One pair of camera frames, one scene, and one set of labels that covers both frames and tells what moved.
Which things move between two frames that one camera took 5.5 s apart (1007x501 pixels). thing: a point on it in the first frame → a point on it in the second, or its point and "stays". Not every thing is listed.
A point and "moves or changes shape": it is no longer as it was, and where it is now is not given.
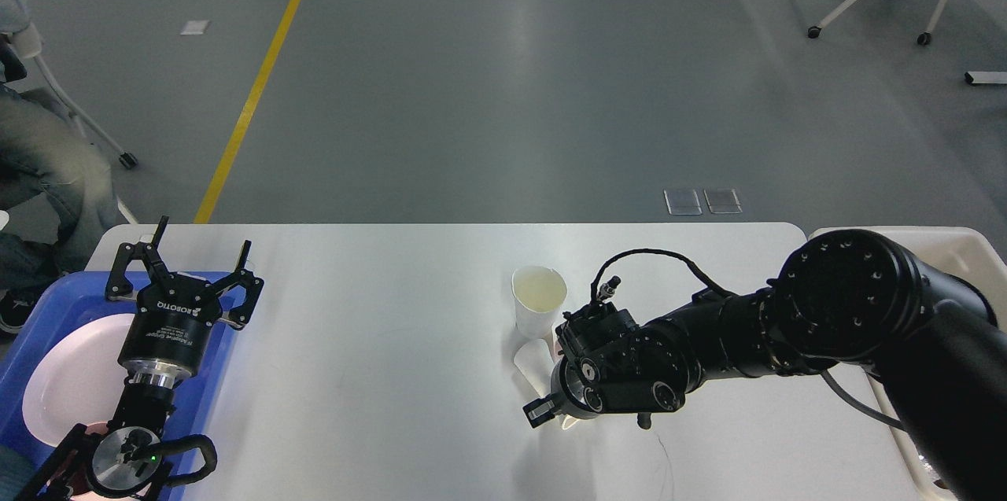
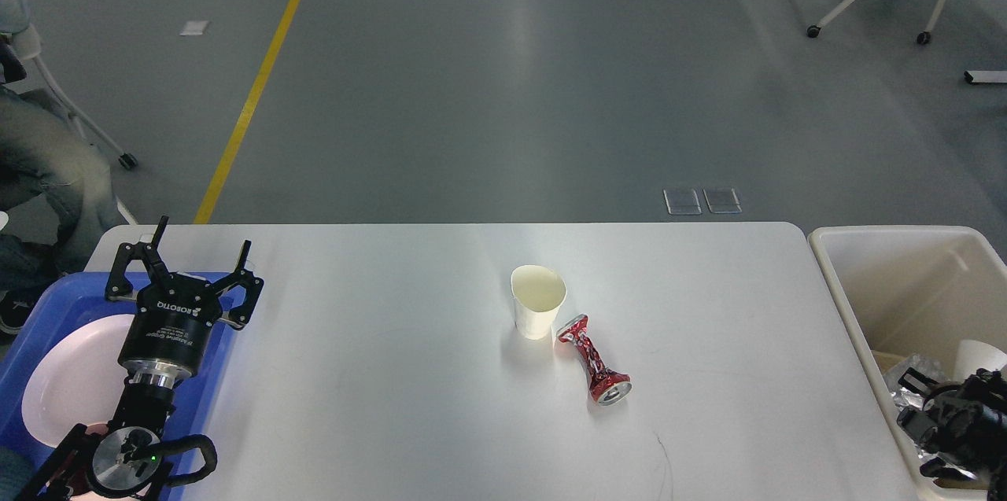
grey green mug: (16, 466) stays
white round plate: (79, 381) stays
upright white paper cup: (539, 292) stays
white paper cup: (536, 359) moves or changes shape
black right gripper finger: (541, 410) → (917, 423)
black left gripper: (170, 332) stays
